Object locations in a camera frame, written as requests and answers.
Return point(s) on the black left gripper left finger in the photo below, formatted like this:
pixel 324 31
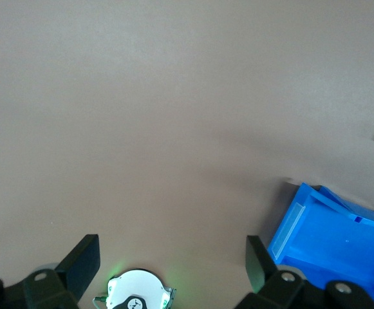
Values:
pixel 80 267

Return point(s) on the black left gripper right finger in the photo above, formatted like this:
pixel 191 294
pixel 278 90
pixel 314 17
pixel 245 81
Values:
pixel 259 267

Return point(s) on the blue plastic storage bin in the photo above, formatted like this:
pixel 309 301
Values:
pixel 334 244

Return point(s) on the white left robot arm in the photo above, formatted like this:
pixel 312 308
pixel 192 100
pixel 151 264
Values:
pixel 135 286

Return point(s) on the brown table mat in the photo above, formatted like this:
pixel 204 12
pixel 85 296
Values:
pixel 141 128

